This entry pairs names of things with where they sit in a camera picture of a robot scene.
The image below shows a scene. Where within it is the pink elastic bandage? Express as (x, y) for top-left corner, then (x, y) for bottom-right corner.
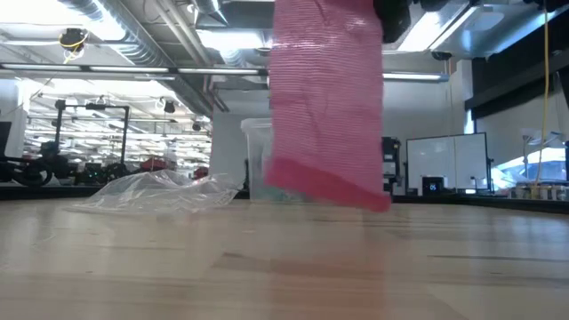
(264, 0), (392, 213)

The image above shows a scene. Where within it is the clear plastic bag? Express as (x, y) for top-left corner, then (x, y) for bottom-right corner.
(70, 168), (241, 215)

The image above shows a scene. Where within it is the long ceiling light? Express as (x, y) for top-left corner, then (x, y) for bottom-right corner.
(381, 71), (451, 84)
(0, 62), (268, 76)

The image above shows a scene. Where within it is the black tall machine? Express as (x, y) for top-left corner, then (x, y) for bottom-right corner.
(381, 136), (403, 195)

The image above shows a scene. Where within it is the white whiteboard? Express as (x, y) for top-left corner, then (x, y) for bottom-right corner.
(405, 132), (491, 196)

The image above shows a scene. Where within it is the small digital display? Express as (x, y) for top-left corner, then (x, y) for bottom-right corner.
(421, 176), (446, 196)

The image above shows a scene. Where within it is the clear plastic storage box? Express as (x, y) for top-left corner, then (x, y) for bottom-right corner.
(240, 117), (308, 204)

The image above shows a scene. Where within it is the black ceiling-mounted device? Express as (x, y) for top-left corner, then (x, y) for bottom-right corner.
(58, 27), (89, 64)

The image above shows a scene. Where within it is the black background robot station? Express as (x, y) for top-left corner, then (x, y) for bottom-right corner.
(0, 100), (132, 188)

